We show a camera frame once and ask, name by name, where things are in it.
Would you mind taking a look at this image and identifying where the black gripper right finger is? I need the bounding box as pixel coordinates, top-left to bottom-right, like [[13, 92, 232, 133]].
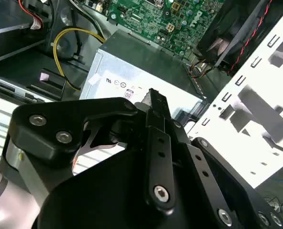
[[157, 91, 283, 229]]

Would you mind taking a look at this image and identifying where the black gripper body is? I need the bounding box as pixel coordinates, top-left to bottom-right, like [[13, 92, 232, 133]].
[[38, 142, 220, 229]]

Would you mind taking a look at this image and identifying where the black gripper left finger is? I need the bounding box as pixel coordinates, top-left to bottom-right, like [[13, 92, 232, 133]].
[[10, 88, 176, 211]]

